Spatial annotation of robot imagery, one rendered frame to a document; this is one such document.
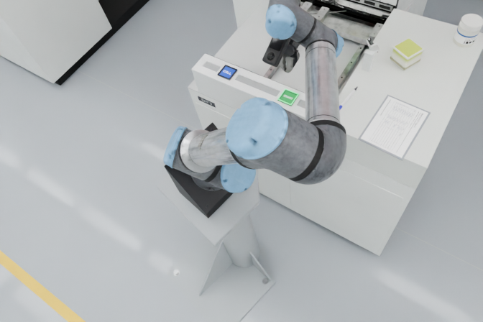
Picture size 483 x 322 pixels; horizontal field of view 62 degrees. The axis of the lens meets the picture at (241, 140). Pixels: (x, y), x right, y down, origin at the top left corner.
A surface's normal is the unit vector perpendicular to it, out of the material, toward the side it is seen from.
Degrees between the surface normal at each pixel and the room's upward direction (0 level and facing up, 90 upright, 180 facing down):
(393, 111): 0
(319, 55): 7
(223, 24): 0
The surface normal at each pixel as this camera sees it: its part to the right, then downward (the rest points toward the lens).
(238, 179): 0.54, 0.06
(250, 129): -0.77, -0.41
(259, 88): -0.12, -0.54
